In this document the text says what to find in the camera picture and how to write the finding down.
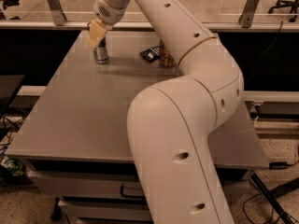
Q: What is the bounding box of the black tripod leg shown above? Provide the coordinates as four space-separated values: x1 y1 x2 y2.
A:
250 174 294 224

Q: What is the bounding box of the dark blue snack packet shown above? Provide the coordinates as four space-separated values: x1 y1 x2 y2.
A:
140 46 160 63

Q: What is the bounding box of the gold soda can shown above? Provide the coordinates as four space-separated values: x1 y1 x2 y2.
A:
159 41 175 67

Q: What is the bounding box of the silver blue redbull can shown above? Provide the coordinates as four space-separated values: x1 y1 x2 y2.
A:
93 38 108 64

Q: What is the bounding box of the right metal railing bracket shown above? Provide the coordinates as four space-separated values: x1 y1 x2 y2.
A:
238 0 260 28

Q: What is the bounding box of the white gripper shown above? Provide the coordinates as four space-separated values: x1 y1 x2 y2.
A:
87 0 129 49

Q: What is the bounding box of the green snack bag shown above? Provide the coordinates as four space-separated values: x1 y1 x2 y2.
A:
1 157 24 176

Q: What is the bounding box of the black office chair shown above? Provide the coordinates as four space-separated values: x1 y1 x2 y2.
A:
268 0 299 22

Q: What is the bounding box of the grey drawer cabinet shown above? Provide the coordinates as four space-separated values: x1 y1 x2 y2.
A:
7 32 267 224

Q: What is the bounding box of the metal railing bracket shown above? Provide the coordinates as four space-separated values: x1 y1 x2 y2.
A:
47 0 66 26
238 0 260 28

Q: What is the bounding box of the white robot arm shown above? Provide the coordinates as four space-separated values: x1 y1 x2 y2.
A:
88 0 244 224

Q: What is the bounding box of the black floor cable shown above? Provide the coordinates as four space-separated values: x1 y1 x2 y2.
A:
242 147 299 224

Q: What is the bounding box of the black drawer handle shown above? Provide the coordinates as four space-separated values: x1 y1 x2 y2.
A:
120 185 144 200

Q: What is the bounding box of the left metal railing bracket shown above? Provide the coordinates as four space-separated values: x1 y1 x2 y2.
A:
47 0 66 26

